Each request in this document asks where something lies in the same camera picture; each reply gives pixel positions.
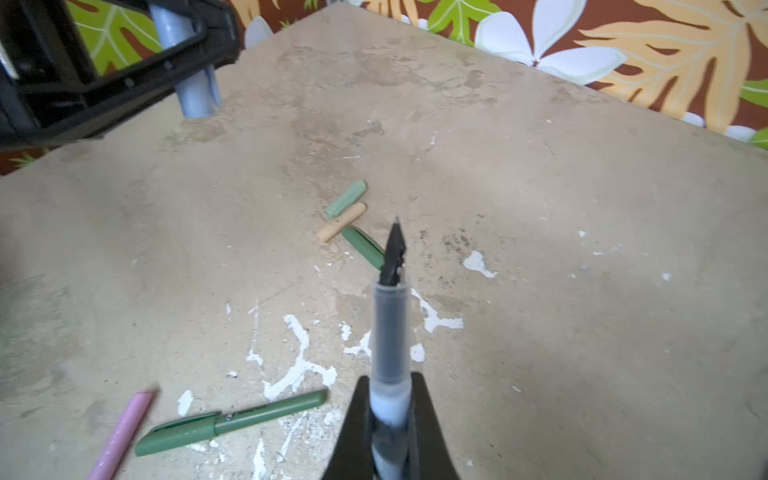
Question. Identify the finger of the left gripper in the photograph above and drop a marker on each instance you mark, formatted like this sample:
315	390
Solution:
72	71

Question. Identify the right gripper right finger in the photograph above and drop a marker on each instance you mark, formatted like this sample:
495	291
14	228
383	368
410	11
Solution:
428	455

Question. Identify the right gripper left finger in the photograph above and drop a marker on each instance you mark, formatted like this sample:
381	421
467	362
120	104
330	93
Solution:
352	457

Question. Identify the blue pen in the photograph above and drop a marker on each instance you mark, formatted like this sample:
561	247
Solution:
390	384

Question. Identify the blue pen cap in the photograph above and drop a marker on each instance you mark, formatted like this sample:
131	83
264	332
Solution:
196	89

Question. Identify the dark green pen cap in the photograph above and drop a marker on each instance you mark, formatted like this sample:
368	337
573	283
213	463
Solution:
365	245

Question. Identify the beige pen cap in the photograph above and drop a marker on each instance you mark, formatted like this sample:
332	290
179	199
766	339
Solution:
335	225

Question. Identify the light green pen cap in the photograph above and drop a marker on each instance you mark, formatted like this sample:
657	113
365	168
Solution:
352	195

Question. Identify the dark green pen near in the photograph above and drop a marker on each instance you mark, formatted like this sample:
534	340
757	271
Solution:
207	426

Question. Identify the pink pen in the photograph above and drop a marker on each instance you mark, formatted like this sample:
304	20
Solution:
121	436

